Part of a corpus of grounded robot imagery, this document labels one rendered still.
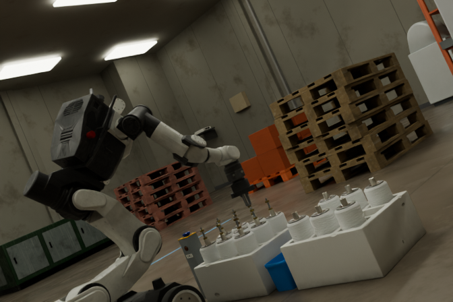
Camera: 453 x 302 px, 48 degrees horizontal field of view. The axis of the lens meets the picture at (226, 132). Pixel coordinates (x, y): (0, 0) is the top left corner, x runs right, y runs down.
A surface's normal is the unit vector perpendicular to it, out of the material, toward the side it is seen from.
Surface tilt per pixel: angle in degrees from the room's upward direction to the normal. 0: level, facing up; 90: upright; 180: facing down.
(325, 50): 90
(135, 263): 105
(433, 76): 90
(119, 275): 90
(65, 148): 62
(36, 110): 90
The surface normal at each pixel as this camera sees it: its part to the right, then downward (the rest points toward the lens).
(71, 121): -0.58, -0.30
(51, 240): 0.63, -0.32
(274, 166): -0.66, 0.26
